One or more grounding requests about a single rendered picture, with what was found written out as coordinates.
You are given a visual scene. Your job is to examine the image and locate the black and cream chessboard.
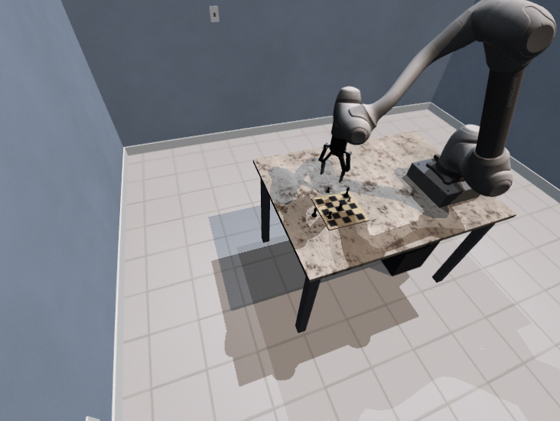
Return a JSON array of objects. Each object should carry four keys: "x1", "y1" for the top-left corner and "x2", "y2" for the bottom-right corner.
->
[{"x1": 312, "y1": 191, "x2": 369, "y2": 230}]

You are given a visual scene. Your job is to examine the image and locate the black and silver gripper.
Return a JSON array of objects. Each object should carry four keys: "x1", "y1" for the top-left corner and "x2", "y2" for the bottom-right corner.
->
[{"x1": 318, "y1": 136, "x2": 352, "y2": 183}]

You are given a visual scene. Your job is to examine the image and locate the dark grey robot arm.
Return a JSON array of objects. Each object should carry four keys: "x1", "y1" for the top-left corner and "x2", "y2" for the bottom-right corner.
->
[{"x1": 331, "y1": 0, "x2": 556, "y2": 197}]

